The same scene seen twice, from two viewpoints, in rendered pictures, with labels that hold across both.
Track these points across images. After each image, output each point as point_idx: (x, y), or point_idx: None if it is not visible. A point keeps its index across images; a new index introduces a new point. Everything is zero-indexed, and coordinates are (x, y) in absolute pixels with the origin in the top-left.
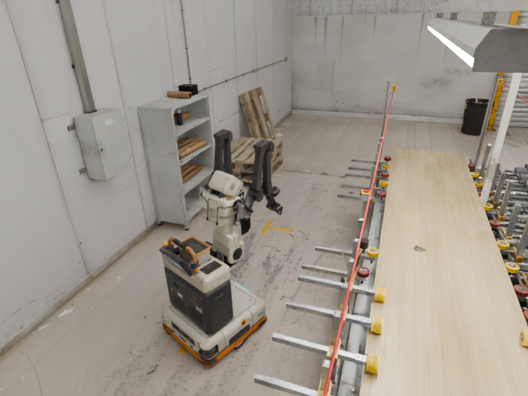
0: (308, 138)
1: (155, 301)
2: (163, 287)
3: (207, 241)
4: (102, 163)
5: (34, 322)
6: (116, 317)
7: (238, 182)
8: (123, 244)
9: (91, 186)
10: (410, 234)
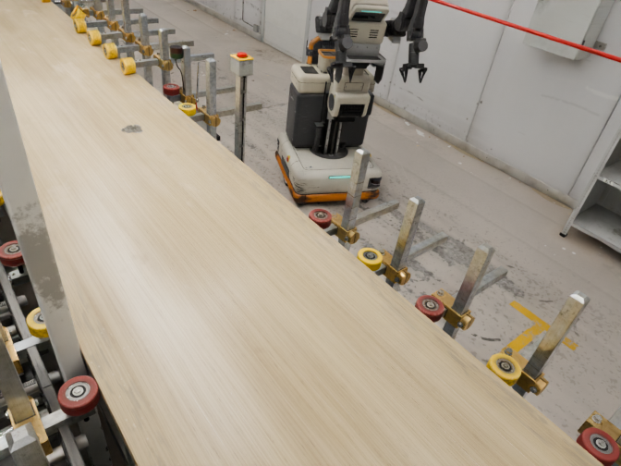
0: None
1: (398, 168)
2: (420, 178)
3: (371, 93)
4: (532, 17)
5: (411, 116)
6: (392, 148)
7: (352, 0)
8: (519, 166)
9: (535, 55)
10: (164, 146)
